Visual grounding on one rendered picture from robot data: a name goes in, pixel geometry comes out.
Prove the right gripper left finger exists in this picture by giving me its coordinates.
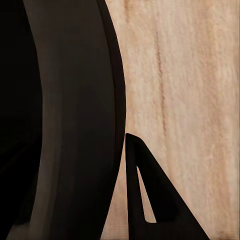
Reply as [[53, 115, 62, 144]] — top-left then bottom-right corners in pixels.
[[0, 133, 43, 240]]

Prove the cauldron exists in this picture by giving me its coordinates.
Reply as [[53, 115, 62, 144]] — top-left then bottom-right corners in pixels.
[[0, 0, 127, 240]]

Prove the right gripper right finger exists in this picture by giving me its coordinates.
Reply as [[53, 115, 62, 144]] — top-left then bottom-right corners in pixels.
[[125, 133, 210, 240]]

